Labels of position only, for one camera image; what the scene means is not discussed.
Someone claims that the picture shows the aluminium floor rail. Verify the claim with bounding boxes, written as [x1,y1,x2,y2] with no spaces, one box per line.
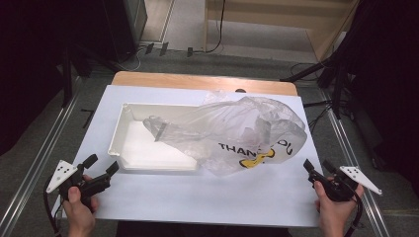
[0,77,83,237]
[319,89,391,237]

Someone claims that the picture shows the clear printed plastic bag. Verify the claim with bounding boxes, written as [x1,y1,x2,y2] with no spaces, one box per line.
[142,92,308,177]

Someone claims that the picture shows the black curtain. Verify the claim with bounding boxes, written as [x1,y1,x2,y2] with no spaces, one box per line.
[332,0,419,187]
[0,0,126,156]

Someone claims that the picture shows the dark grey flat object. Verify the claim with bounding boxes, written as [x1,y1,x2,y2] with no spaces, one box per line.
[153,120,168,142]

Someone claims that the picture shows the person's dark clothes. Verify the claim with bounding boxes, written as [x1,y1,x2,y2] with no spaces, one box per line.
[116,220,293,237]

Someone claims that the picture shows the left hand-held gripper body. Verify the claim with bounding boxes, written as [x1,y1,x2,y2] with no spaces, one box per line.
[45,160,112,200]

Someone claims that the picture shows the black metal stand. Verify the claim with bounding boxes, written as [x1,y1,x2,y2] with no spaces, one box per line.
[60,45,75,108]
[280,55,350,119]

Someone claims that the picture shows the black hanging cable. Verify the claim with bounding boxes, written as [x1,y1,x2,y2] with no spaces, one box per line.
[187,0,227,57]

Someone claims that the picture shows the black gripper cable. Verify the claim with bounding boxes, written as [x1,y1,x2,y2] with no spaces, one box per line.
[344,189,364,237]
[42,177,63,237]

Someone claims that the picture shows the light wooden shelf unit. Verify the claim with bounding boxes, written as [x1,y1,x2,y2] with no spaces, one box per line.
[203,0,361,62]

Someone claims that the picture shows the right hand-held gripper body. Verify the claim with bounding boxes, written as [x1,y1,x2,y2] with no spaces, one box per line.
[308,166,383,202]

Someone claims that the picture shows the person's left hand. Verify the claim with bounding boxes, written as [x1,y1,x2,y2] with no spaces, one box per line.
[62,187,101,237]

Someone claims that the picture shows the white plastic box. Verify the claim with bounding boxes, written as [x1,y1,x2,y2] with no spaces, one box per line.
[108,102,207,175]

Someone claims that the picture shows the person's right hand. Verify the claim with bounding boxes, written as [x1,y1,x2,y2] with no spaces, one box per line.
[313,179,366,237]

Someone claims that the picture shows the dark cabinet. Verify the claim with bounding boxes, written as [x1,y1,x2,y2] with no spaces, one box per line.
[102,0,148,63]

